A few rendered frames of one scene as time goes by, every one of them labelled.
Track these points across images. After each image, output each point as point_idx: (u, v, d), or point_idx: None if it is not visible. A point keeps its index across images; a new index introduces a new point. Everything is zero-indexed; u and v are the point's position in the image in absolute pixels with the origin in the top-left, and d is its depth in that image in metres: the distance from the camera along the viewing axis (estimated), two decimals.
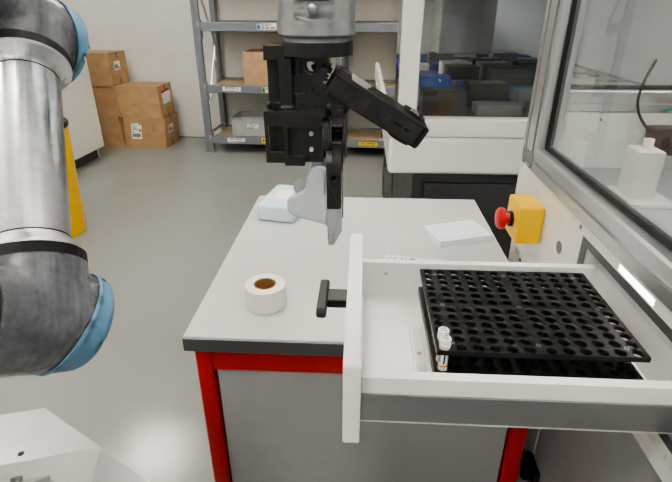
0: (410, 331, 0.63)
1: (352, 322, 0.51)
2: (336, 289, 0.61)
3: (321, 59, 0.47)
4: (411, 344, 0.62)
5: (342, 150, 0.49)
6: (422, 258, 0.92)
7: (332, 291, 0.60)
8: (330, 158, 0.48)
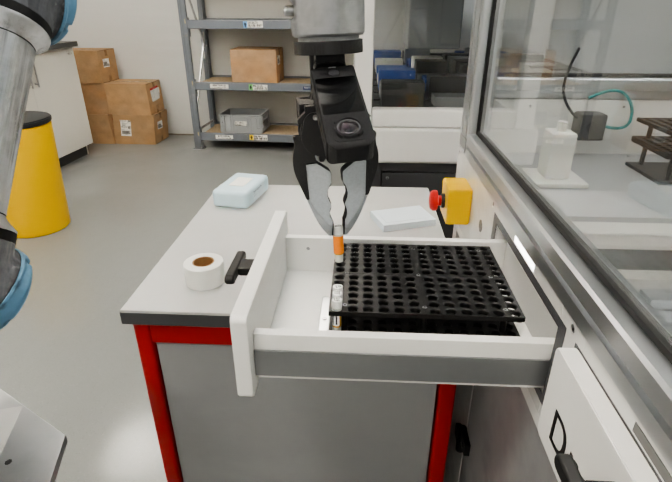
0: (322, 300, 0.67)
1: (249, 285, 0.55)
2: (249, 259, 0.64)
3: (315, 57, 0.50)
4: (320, 311, 0.65)
5: (303, 144, 0.51)
6: None
7: (244, 261, 0.64)
8: (294, 150, 0.52)
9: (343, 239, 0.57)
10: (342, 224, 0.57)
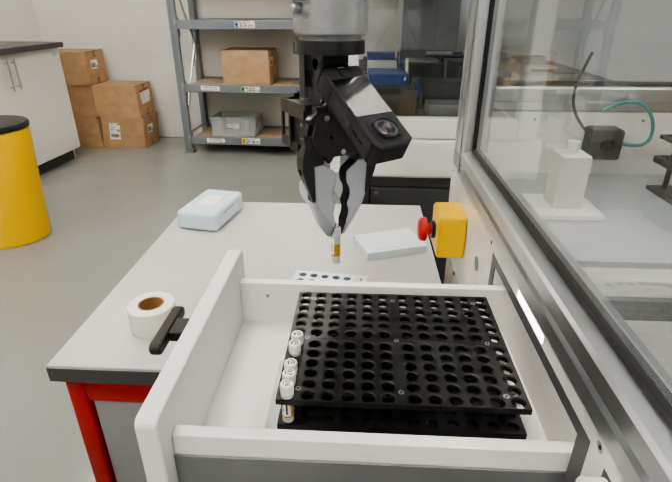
0: (279, 366, 0.54)
1: (172, 365, 0.42)
2: (185, 319, 0.52)
3: (320, 57, 0.49)
4: (275, 383, 0.52)
5: (313, 146, 0.50)
6: (336, 274, 0.82)
7: (179, 322, 0.51)
8: (300, 152, 0.51)
9: None
10: (338, 224, 0.57)
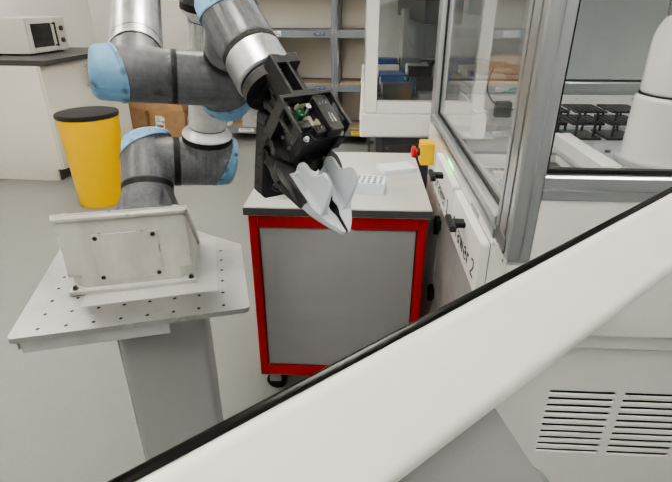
0: None
1: (451, 177, 1.23)
2: (437, 171, 1.32)
3: None
4: None
5: None
6: (370, 175, 1.64)
7: (435, 172, 1.31)
8: (333, 154, 0.60)
9: (381, 180, 1.62)
10: (342, 223, 0.55)
